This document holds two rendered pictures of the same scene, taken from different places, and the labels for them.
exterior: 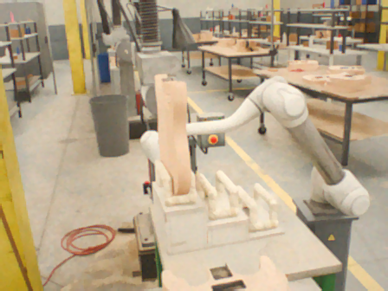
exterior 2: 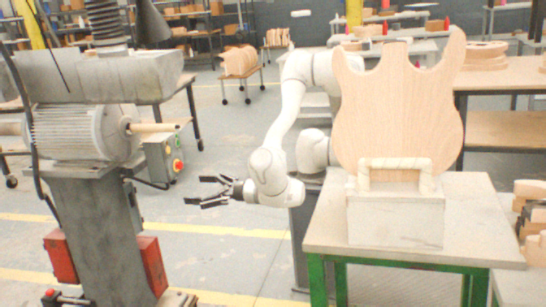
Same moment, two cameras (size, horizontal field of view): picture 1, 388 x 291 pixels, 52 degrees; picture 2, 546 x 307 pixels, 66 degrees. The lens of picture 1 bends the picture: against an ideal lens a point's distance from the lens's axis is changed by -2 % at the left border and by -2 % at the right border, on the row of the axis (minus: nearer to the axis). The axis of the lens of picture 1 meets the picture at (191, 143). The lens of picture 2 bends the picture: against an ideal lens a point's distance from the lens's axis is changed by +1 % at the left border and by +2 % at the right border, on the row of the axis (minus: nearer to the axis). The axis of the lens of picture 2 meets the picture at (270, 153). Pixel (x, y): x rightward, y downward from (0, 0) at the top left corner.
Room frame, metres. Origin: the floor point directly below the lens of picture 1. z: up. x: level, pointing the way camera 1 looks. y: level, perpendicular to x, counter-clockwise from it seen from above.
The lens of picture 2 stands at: (1.14, 1.20, 1.68)
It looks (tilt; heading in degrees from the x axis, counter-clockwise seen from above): 21 degrees down; 299
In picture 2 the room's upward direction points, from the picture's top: 6 degrees counter-clockwise
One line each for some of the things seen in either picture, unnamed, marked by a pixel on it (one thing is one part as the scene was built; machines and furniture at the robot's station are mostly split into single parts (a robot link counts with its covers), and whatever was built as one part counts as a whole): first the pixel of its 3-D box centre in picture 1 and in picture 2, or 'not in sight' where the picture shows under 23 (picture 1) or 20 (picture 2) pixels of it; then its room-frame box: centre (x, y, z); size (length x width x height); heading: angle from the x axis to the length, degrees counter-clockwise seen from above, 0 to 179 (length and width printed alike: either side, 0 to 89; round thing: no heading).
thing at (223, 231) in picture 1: (216, 216); not in sight; (1.41, -0.09, 0.98); 0.27 x 0.16 x 0.09; 15
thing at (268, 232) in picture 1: (253, 219); not in sight; (1.45, -0.24, 0.94); 0.27 x 0.15 x 0.01; 15
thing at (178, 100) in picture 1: (177, 97); (448, 51); (1.25, 0.04, 1.49); 0.07 x 0.04 x 0.10; 14
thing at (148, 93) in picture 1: (163, 93); (85, 127); (2.55, 0.16, 1.25); 0.41 x 0.27 x 0.26; 11
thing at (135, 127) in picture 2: not in sight; (154, 127); (2.24, 0.11, 1.25); 0.18 x 0.03 x 0.03; 11
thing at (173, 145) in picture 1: (171, 135); (394, 114); (1.37, 0.07, 1.33); 0.35 x 0.04 x 0.40; 14
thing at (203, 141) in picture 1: (204, 132); (150, 163); (2.51, -0.09, 0.99); 0.24 x 0.21 x 0.26; 11
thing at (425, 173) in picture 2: (168, 192); (425, 178); (1.28, 0.09, 1.15); 0.03 x 0.03 x 0.09
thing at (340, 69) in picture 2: (162, 87); (344, 62); (1.50, 0.10, 1.48); 0.07 x 0.04 x 0.09; 14
